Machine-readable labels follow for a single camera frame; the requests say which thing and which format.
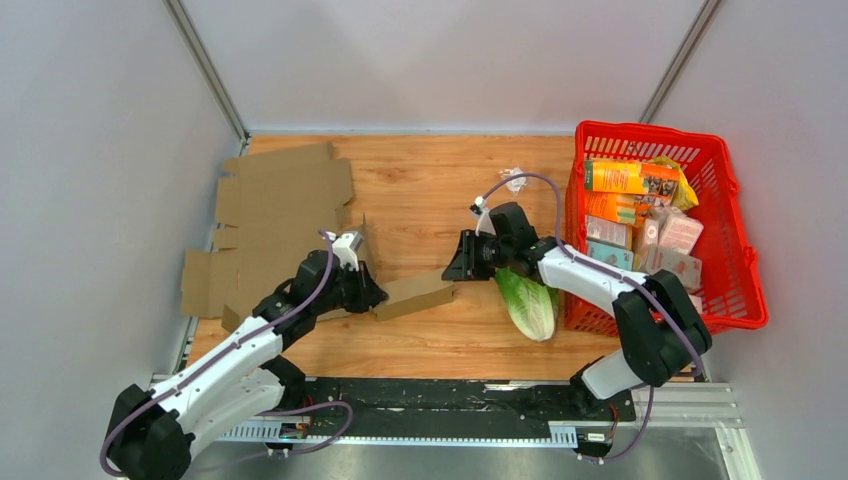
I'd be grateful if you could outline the teal box package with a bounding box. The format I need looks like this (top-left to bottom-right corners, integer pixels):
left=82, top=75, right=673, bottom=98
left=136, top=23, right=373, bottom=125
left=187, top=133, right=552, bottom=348
left=587, top=240, right=634, bottom=270

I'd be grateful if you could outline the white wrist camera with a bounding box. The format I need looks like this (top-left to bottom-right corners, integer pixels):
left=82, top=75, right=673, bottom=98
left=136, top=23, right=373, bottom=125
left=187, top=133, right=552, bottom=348
left=469, top=196, right=496, bottom=236
left=328, top=230, right=364, bottom=271

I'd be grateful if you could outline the yellow snack bag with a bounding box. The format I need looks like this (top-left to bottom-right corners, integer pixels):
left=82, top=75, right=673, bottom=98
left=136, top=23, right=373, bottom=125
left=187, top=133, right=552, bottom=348
left=647, top=156, right=700, bottom=213

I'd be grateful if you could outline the aluminium frame post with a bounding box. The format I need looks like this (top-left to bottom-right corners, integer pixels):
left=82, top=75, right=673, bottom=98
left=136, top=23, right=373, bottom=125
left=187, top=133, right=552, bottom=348
left=638, top=0, right=724, bottom=124
left=163, top=0, right=251, bottom=150

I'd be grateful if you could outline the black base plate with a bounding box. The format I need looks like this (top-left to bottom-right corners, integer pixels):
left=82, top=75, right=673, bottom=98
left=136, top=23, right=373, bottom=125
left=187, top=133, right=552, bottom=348
left=289, top=377, right=637, bottom=440

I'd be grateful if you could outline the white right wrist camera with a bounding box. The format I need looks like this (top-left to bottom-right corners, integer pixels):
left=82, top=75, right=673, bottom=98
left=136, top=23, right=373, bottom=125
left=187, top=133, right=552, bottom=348
left=469, top=196, right=496, bottom=236

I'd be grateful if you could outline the aluminium frame post left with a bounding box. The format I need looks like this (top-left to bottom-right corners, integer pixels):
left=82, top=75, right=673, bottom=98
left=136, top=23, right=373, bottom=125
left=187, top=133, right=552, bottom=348
left=163, top=0, right=251, bottom=150

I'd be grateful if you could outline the pink white package lower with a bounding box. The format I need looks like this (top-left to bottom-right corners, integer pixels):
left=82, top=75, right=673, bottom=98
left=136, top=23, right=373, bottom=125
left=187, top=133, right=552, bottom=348
left=634, top=244, right=703, bottom=292

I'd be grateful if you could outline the pink snack package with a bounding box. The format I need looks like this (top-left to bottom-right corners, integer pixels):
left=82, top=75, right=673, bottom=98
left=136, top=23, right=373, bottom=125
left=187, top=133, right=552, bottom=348
left=657, top=214, right=704, bottom=255

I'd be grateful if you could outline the brown cardboard sheet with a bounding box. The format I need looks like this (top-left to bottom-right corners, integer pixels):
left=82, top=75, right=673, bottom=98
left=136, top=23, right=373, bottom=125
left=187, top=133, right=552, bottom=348
left=181, top=142, right=355, bottom=330

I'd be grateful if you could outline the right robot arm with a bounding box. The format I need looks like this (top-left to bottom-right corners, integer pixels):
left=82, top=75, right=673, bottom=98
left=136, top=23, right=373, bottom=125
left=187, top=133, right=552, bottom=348
left=441, top=202, right=713, bottom=419

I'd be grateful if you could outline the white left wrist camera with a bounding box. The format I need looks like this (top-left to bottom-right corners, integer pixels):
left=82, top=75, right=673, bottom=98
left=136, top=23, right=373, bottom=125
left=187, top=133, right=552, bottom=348
left=328, top=230, right=364, bottom=271

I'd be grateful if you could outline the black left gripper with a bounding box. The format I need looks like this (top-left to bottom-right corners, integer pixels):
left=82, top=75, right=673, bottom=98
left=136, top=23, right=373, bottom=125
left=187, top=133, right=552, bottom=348
left=315, top=261, right=389, bottom=315

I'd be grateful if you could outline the green lettuce head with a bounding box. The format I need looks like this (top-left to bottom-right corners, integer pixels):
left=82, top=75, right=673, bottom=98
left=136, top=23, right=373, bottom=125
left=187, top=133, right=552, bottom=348
left=494, top=268, right=560, bottom=342

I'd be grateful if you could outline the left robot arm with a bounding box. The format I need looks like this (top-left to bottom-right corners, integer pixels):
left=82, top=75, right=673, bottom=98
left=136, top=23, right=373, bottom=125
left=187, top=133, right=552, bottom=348
left=99, top=250, right=389, bottom=479

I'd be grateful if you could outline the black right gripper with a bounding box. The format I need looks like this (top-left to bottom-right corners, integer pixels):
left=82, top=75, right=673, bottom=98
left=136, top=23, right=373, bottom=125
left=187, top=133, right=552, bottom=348
left=441, top=231, right=513, bottom=283

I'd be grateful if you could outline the orange sponge pack lower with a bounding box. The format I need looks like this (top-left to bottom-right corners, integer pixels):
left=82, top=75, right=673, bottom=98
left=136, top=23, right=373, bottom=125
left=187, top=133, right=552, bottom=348
left=584, top=191, right=637, bottom=225

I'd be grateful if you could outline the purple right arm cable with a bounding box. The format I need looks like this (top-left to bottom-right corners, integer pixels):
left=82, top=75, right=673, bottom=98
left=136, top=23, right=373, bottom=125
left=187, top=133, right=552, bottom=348
left=482, top=172, right=708, bottom=463

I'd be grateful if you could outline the aluminium frame post right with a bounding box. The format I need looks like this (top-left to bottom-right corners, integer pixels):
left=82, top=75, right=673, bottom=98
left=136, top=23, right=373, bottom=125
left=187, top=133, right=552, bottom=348
left=638, top=0, right=724, bottom=124

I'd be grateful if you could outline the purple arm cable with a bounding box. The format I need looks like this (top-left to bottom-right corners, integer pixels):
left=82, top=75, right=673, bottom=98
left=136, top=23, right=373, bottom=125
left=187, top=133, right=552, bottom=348
left=482, top=172, right=708, bottom=463
left=99, top=229, right=354, bottom=478

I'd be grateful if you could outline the red plastic basket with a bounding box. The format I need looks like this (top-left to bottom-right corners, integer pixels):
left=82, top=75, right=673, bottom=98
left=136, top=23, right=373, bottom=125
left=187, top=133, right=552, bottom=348
left=563, top=120, right=769, bottom=335

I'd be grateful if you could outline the brown cardboard box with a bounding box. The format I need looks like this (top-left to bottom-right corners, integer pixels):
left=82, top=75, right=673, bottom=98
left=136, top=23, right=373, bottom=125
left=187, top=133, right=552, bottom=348
left=373, top=269, right=456, bottom=321

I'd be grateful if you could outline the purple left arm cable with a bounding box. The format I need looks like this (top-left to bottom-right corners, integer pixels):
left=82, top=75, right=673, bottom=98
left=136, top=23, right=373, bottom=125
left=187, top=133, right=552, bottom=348
left=99, top=229, right=354, bottom=478

